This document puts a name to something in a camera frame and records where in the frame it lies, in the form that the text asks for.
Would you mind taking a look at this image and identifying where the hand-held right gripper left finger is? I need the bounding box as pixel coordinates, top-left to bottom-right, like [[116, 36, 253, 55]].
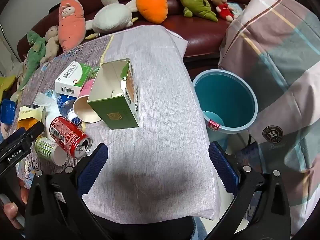
[[24, 142, 112, 240]]

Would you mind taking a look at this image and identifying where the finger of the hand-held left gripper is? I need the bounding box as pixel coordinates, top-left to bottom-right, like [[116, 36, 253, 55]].
[[0, 121, 45, 156]]

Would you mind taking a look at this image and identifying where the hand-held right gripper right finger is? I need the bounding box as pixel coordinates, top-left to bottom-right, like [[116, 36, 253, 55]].
[[205, 141, 292, 240]]

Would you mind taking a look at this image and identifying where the white paper napkin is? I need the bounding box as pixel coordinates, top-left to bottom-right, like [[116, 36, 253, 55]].
[[34, 90, 60, 120]]

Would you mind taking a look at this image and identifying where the plastic water bottle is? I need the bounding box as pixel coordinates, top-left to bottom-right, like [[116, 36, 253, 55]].
[[56, 93, 80, 125]]

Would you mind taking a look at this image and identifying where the blue plastic bin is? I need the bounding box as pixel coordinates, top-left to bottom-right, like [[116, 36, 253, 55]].
[[192, 69, 258, 152]]

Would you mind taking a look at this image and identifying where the person's left hand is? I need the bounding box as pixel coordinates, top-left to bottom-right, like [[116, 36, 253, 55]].
[[2, 180, 29, 230]]

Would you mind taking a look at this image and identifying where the small green label cup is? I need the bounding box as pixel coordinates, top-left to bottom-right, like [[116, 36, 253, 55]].
[[34, 137, 68, 167]]

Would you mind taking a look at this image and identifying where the red soda can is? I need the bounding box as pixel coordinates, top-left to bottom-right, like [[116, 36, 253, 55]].
[[49, 116, 92, 160]]

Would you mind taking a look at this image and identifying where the blue plastic basket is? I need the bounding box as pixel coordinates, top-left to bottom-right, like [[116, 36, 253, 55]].
[[0, 99, 16, 125]]

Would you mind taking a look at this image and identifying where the yellow plush toy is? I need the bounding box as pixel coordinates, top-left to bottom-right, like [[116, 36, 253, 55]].
[[0, 75, 17, 100]]

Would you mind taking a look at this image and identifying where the green open carton box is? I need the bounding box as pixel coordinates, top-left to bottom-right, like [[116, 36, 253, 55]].
[[87, 58, 140, 130]]

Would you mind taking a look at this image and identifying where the white green medicine box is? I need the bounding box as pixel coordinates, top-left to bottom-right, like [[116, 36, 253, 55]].
[[55, 61, 92, 97]]

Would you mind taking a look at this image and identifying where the pink paper cup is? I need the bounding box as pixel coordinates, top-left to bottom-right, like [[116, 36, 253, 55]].
[[73, 79, 102, 123]]

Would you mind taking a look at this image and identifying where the light green dinosaur plush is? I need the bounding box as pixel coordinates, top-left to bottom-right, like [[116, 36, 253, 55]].
[[19, 30, 48, 90]]

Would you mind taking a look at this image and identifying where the beige doll plush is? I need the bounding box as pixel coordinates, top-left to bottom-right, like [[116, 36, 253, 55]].
[[39, 25, 60, 64]]

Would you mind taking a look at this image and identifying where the pink carrot plush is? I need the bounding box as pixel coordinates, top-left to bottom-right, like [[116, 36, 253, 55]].
[[58, 0, 87, 53]]

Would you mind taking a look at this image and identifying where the plaid blanket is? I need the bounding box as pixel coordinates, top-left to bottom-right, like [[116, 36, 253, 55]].
[[219, 0, 320, 235]]

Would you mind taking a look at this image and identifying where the dark red leather sofa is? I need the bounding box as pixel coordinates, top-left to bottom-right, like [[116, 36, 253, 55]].
[[17, 0, 258, 63]]

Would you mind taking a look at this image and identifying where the white duck plush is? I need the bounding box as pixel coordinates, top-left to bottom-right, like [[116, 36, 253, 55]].
[[85, 0, 138, 39]]

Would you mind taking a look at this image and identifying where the teddy bear in red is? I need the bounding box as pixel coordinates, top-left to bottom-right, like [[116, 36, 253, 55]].
[[209, 0, 238, 22]]

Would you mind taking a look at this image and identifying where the light blue book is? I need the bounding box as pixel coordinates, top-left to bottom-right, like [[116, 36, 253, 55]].
[[226, 2, 247, 18]]

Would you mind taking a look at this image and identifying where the olive green dinosaur plush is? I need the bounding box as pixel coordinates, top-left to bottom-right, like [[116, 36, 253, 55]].
[[174, 0, 218, 22]]

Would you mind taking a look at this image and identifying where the orange carrot rabbit plush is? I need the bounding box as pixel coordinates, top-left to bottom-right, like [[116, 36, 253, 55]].
[[125, 0, 168, 25]]

